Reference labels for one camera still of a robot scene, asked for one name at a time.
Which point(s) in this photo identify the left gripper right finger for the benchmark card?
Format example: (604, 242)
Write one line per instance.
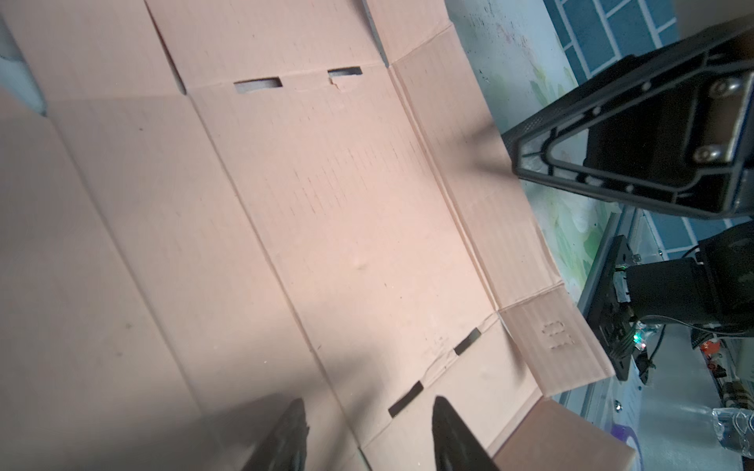
(455, 447)

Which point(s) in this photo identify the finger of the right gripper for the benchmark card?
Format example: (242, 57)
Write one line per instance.
(670, 131)

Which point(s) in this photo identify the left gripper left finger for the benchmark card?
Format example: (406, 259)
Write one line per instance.
(285, 447)

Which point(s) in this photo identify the peach paper box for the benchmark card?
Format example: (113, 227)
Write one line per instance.
(228, 207)

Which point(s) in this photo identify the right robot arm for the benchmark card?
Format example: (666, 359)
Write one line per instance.
(711, 290)

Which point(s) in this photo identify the purple tape roll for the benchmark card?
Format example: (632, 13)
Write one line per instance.
(624, 427)

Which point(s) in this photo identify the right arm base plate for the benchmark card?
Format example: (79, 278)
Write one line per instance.
(609, 315)

